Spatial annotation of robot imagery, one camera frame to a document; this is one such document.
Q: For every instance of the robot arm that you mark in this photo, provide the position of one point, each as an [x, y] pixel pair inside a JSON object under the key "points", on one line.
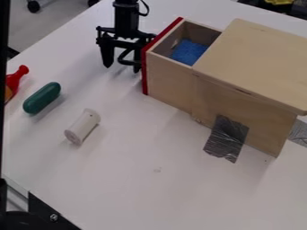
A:
{"points": [[126, 13]]}

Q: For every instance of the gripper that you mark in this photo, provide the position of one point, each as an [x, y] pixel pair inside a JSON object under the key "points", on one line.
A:
{"points": [[127, 37]]}

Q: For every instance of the green capsule toy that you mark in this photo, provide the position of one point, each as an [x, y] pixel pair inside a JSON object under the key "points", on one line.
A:
{"points": [[41, 98]]}

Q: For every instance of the drawer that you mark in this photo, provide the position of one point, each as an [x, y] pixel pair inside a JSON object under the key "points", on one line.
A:
{"points": [[168, 68]]}

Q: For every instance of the red toy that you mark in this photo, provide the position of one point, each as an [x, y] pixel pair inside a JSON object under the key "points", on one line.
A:
{"points": [[15, 78]]}

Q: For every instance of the blue cloth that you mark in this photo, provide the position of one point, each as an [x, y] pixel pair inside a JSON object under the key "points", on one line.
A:
{"points": [[188, 52]]}

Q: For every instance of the white cylinder toy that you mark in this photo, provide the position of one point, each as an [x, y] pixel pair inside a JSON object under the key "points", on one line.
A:
{"points": [[82, 127]]}

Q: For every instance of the grey tape strip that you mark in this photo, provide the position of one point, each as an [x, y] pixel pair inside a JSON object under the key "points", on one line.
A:
{"points": [[300, 133], [226, 138]]}

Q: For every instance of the orange toy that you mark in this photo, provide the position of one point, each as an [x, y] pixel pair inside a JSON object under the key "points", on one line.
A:
{"points": [[8, 94]]}

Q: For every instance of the cabinet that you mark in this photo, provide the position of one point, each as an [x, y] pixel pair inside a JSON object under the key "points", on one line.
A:
{"points": [[247, 77]]}

